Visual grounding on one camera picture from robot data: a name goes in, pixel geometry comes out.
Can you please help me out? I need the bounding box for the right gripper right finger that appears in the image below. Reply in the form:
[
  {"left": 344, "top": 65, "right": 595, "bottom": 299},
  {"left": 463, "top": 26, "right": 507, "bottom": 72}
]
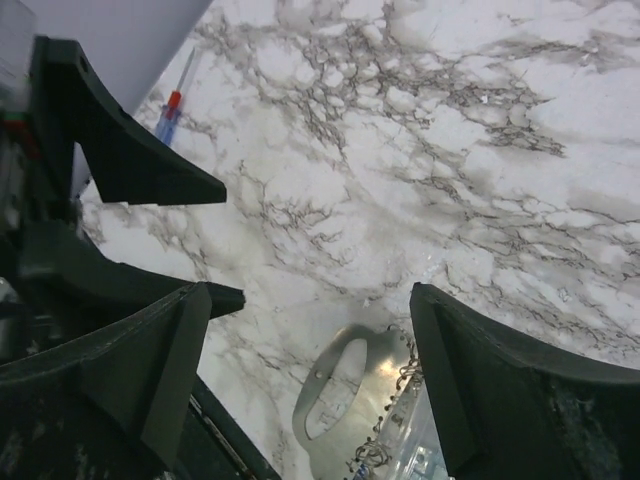
[{"left": 410, "top": 283, "right": 639, "bottom": 479}]

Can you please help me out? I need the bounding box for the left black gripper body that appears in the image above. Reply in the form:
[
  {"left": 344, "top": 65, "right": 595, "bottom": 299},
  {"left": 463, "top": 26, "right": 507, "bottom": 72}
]
[{"left": 1, "top": 89, "right": 80, "bottom": 360}]

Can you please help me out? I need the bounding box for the blue red screwdriver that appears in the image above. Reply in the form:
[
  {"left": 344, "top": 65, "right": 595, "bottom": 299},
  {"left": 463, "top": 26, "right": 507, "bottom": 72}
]
[{"left": 154, "top": 48, "right": 196, "bottom": 146}]

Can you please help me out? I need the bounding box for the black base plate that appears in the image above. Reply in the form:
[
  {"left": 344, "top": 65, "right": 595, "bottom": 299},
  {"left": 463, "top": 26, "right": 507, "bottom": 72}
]
[{"left": 162, "top": 378, "right": 281, "bottom": 480}]

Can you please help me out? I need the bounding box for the clear plastic screw box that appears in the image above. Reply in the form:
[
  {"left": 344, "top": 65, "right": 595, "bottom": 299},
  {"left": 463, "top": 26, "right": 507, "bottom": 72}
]
[{"left": 373, "top": 383, "right": 449, "bottom": 480}]

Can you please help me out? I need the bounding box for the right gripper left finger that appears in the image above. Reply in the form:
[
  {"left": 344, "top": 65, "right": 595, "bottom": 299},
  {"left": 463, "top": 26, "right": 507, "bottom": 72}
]
[{"left": 1, "top": 284, "right": 211, "bottom": 479}]

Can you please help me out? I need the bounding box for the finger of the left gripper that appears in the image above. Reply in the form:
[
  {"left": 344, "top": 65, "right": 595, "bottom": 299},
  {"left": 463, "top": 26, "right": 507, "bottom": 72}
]
[
  {"left": 17, "top": 219, "right": 246, "bottom": 321},
  {"left": 32, "top": 36, "right": 227, "bottom": 205}
]

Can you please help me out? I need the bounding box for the metal key organizer plate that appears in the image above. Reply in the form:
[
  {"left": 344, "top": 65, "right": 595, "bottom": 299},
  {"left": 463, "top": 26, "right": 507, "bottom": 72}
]
[{"left": 292, "top": 324, "right": 417, "bottom": 479}]

